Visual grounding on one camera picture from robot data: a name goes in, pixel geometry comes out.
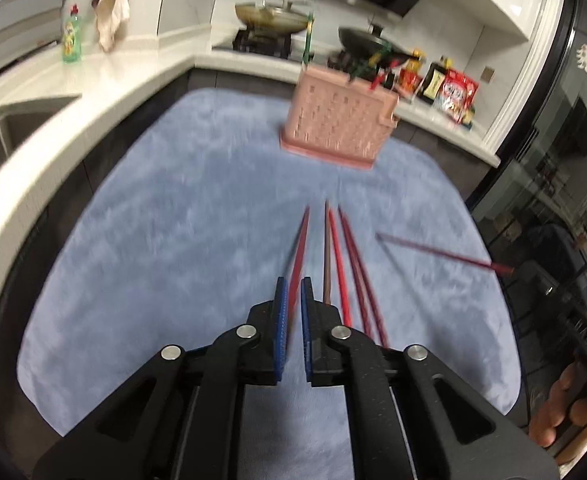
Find blue plush mat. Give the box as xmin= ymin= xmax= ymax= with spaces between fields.
xmin=18 ymin=87 xmax=520 ymax=436

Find green dish soap bottle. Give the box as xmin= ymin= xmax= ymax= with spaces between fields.
xmin=62 ymin=4 xmax=83 ymax=64

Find white hanging towel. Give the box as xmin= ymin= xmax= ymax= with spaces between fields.
xmin=94 ymin=0 xmax=141 ymax=52

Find red instant food cup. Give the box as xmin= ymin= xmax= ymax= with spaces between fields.
xmin=398 ymin=71 xmax=424 ymax=96

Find dark glass door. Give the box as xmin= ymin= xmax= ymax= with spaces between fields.
xmin=466 ymin=0 xmax=587 ymax=361

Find pink perforated utensil holder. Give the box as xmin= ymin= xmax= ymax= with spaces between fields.
xmin=279 ymin=64 xmax=401 ymax=170

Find brown chopstick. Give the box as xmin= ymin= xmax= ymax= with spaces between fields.
xmin=323 ymin=200 xmax=332 ymax=306

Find black gas stove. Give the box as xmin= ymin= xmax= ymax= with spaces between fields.
xmin=212 ymin=27 xmax=354 ymax=68

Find grey window blinds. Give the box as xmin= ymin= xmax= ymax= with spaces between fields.
xmin=0 ymin=0 xmax=69 ymax=91

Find steel kitchen sink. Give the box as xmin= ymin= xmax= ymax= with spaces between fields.
xmin=0 ymin=95 xmax=81 ymax=196

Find person's right hand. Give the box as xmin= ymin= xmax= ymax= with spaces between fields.
xmin=527 ymin=360 xmax=587 ymax=466

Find green chopstick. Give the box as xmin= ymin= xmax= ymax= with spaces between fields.
xmin=348 ymin=45 xmax=391 ymax=83
xmin=301 ymin=11 xmax=317 ymax=72

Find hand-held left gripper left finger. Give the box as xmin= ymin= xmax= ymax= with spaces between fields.
xmin=33 ymin=277 xmax=289 ymax=480

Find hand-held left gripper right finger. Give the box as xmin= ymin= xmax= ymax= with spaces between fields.
xmin=301 ymin=277 xmax=559 ymax=480

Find black pan with lid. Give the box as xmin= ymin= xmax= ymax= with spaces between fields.
xmin=337 ymin=17 xmax=427 ymax=68

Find red chopstick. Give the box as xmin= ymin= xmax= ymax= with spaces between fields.
xmin=327 ymin=208 xmax=353 ymax=326
xmin=368 ymin=60 xmax=407 ymax=92

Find dark soy sauce bottle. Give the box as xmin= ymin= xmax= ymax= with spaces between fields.
xmin=417 ymin=57 xmax=454 ymax=106

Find red cereal bag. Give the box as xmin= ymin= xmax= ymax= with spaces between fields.
xmin=433 ymin=69 xmax=480 ymax=126

